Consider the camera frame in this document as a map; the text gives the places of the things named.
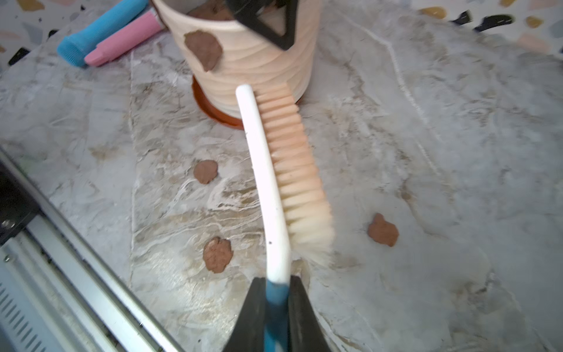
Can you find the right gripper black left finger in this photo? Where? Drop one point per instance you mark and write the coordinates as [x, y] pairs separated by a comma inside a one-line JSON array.
[[248, 331]]

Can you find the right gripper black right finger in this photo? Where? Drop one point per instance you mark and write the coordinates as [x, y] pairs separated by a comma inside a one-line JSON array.
[[305, 333]]

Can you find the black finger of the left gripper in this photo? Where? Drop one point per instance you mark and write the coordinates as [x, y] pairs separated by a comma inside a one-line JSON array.
[[248, 13]]

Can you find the cream ceramic pot with mud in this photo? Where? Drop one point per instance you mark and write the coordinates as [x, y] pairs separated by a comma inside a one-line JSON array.
[[247, 57]]

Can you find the dried mud flake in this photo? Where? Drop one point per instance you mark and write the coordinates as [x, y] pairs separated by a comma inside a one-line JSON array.
[[217, 254], [206, 171], [382, 231]]

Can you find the pink silicone tool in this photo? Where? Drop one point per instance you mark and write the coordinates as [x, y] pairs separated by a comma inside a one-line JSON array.
[[129, 37]]

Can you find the terracotta saucer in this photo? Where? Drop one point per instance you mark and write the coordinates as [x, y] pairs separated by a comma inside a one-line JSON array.
[[211, 111]]

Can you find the blue silicone tool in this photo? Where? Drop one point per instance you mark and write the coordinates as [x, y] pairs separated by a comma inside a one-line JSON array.
[[74, 48]]

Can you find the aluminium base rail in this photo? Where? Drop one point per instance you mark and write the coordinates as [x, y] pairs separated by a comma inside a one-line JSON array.
[[56, 292]]

